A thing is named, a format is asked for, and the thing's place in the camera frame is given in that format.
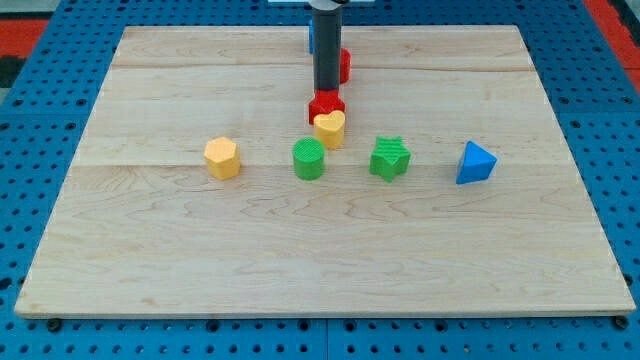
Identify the blue triangle block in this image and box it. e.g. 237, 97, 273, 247
456, 141, 498, 185

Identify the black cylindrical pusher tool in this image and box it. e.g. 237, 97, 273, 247
309, 0, 342, 91

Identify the yellow hexagon block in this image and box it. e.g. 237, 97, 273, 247
204, 137, 241, 180

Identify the yellow heart block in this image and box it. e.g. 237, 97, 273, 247
314, 110, 346, 150

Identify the wooden board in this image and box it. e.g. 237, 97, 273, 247
15, 26, 636, 319

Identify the green star block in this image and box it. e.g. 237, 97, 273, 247
369, 136, 411, 183

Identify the green circle block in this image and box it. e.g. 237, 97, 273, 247
292, 137, 325, 180

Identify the red star block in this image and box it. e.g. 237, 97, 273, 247
308, 89, 346, 125

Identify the blue block behind tool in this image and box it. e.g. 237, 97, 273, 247
308, 20, 314, 55

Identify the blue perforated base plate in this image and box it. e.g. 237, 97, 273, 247
1, 0, 639, 359

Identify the red circle block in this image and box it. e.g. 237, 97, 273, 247
339, 48, 351, 84

